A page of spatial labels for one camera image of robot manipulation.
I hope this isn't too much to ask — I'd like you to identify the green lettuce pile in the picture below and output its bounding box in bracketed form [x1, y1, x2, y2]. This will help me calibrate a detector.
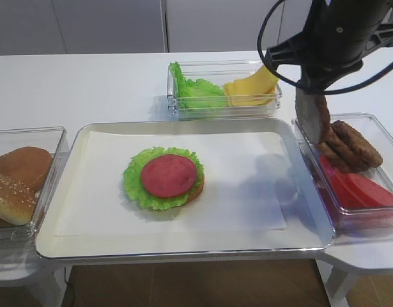
[169, 62, 227, 109]

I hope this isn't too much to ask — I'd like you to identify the bottom bun under lettuce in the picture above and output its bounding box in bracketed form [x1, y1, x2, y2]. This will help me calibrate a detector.
[183, 175, 205, 205]

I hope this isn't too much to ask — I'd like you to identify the green lettuce leaf on bun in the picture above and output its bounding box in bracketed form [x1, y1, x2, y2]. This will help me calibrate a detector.
[123, 147, 204, 210]

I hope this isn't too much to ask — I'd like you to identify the clear bun container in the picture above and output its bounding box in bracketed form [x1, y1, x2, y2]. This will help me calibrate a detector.
[0, 127, 68, 249]

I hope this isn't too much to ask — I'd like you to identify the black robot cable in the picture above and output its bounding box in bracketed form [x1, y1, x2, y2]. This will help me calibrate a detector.
[256, 0, 393, 95]

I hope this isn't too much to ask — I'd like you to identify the clear lettuce cheese container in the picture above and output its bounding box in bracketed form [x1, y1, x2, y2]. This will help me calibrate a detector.
[167, 59, 282, 120]

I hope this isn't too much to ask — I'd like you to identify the brown meat patty stack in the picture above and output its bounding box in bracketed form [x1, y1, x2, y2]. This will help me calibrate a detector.
[316, 120, 383, 173]

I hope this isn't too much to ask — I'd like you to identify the white paper tray liner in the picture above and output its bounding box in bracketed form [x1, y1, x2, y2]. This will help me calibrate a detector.
[56, 132, 286, 236]

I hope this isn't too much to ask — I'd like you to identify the smooth brown bun half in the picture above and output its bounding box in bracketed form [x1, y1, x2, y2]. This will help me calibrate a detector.
[0, 146, 53, 192]

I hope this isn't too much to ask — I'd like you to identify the sesame bun top front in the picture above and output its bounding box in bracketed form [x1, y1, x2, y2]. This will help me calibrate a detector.
[0, 174, 37, 226]

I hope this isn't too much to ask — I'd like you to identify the yellow cheese slices stack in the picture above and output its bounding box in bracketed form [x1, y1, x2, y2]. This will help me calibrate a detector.
[224, 66, 279, 107]

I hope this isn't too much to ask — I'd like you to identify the clear patty tomato container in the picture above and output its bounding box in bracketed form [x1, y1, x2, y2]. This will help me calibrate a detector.
[293, 113, 393, 231]

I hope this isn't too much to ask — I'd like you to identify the red tomato slices stack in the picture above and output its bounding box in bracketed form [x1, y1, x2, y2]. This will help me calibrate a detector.
[318, 156, 393, 210]

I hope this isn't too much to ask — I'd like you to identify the red tomato slice on burger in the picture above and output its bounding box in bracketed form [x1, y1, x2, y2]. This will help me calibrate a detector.
[141, 154, 197, 198]

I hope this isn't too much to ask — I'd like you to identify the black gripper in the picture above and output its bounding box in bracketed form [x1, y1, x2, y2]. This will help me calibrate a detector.
[265, 1, 393, 145]

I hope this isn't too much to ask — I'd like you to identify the white metal serving tray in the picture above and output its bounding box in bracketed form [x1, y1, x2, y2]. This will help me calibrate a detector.
[35, 118, 335, 261]

